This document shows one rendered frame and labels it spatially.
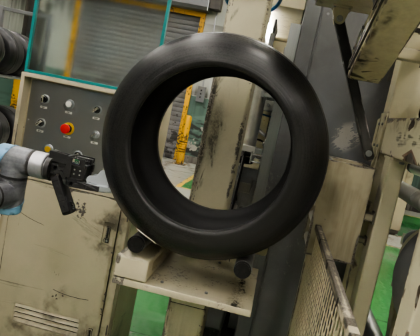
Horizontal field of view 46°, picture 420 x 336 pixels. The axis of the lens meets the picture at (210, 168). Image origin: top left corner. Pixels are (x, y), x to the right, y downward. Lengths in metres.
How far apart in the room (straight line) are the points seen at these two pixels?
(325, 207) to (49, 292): 1.24
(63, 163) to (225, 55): 0.54
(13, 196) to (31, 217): 0.74
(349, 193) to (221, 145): 0.42
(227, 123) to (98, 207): 0.73
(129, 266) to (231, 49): 0.60
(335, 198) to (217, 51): 0.60
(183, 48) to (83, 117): 0.97
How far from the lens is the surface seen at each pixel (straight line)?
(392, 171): 1.57
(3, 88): 12.10
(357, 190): 1.54
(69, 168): 1.40
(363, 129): 1.54
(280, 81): 1.19
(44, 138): 2.20
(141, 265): 1.32
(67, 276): 2.20
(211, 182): 1.61
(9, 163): 1.47
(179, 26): 10.85
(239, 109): 1.59
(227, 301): 1.33
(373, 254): 1.60
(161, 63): 1.23
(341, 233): 1.56
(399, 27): 1.24
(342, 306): 0.90
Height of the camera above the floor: 1.29
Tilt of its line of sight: 7 degrees down
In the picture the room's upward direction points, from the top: 11 degrees clockwise
